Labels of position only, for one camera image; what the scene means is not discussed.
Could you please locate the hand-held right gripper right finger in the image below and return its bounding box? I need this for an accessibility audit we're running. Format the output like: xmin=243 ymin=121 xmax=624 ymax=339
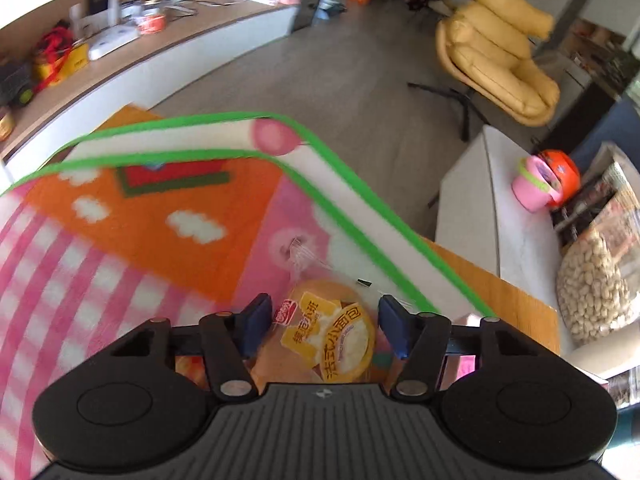
xmin=378 ymin=296 xmax=536 ymax=401

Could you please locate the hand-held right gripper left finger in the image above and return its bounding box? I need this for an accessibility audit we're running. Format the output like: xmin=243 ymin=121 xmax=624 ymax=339
xmin=107 ymin=292 xmax=275 ymax=402

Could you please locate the bread packet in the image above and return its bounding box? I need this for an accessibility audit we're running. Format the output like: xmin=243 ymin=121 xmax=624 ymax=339
xmin=247 ymin=237 xmax=401 ymax=386

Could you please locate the white side table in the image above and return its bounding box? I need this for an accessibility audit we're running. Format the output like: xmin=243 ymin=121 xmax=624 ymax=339
xmin=429 ymin=125 xmax=571 ymax=281

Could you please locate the colourful printed play mat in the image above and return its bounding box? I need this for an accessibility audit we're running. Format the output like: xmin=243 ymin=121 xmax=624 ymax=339
xmin=0 ymin=110 xmax=493 ymax=480

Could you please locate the pink toy bucket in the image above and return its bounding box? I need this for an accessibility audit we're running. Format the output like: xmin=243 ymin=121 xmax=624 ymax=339
xmin=511 ymin=156 xmax=561 ymax=213

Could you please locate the large glass peanut jar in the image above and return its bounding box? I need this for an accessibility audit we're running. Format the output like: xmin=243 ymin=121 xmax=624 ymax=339
xmin=555 ymin=230 xmax=632 ymax=346

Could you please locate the orange toy bucket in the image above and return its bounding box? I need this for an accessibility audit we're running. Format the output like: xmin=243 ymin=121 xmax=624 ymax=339
xmin=537 ymin=149 xmax=582 ymax=208

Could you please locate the yellow padded armchair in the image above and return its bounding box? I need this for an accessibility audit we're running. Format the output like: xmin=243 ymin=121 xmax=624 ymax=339
xmin=407 ymin=0 xmax=561 ymax=142

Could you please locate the white flat device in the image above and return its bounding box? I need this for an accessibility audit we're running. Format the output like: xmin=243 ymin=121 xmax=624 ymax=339
xmin=87 ymin=25 xmax=140 ymax=61

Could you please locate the red and white tub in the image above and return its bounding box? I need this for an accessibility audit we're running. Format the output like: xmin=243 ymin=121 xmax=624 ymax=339
xmin=135 ymin=10 xmax=167 ymax=36

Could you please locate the red and yellow bag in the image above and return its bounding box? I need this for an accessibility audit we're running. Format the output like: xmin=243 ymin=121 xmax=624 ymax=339
xmin=32 ymin=22 xmax=91 ymax=93

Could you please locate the black toy truck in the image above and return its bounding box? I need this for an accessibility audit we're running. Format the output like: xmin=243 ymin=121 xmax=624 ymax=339
xmin=0 ymin=62 xmax=36 ymax=108

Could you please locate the white wall cabinet unit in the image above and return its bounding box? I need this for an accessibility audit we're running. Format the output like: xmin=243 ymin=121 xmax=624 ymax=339
xmin=0 ymin=0 xmax=311 ymax=161

